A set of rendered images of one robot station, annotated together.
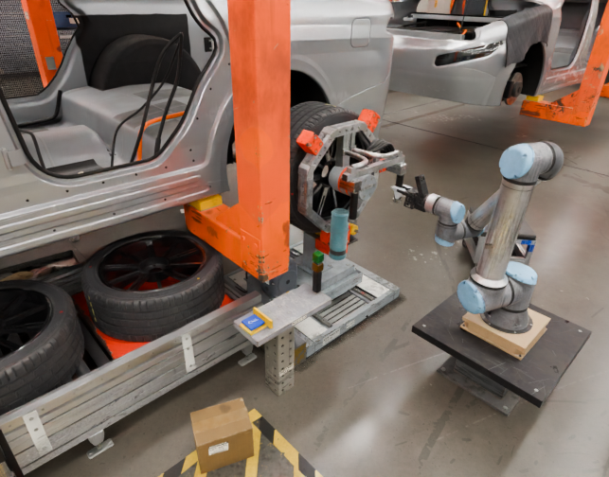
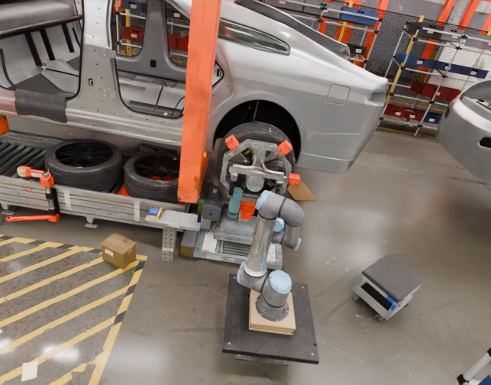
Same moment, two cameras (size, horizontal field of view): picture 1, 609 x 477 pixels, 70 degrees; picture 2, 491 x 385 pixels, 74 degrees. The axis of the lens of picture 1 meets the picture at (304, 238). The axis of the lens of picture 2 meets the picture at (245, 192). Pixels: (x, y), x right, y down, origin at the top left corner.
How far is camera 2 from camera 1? 1.71 m
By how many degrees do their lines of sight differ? 34
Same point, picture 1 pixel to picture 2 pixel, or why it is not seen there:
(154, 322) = (134, 190)
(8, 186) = (108, 105)
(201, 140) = not seen: hidden behind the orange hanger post
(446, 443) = (190, 337)
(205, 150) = not seen: hidden behind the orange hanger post
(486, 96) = not seen: outside the picture
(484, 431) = (214, 351)
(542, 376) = (244, 343)
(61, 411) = (77, 197)
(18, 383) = (72, 179)
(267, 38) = (193, 79)
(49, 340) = (91, 170)
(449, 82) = (483, 163)
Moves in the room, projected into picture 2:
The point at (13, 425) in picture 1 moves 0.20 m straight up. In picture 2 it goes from (60, 190) to (56, 170)
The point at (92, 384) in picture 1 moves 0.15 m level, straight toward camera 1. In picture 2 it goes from (91, 195) to (80, 205)
